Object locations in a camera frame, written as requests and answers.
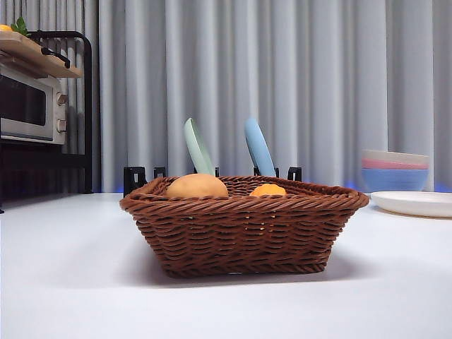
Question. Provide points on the light blue plate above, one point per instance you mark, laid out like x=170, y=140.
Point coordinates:
x=259, y=148

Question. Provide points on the silver toaster oven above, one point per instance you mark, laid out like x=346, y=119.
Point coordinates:
x=24, y=102

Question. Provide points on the green leaves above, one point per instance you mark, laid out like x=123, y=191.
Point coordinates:
x=20, y=26

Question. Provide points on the pale green plate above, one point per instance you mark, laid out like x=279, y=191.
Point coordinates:
x=197, y=148

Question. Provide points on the white plate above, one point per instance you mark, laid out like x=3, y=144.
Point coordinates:
x=413, y=204

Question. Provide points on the tan potato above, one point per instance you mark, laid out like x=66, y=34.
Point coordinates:
x=197, y=187

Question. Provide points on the brown wicker basket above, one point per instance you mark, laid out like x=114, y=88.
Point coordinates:
x=243, y=236

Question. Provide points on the black dish rack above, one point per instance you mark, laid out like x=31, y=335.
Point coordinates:
x=134, y=176

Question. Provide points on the orange fruit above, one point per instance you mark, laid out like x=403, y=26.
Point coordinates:
x=4, y=28

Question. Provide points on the blue bowl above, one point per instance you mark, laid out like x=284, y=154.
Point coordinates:
x=395, y=180

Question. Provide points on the grey pleated curtain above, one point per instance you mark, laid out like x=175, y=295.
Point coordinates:
x=318, y=70

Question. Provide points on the orange corn cob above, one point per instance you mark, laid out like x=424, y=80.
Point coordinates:
x=267, y=190

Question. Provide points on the beige bowl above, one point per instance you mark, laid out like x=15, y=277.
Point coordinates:
x=395, y=155

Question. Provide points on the black metal shelf rack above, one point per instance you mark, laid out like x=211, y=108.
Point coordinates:
x=88, y=116

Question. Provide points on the pink bowl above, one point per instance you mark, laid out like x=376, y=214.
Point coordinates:
x=392, y=164

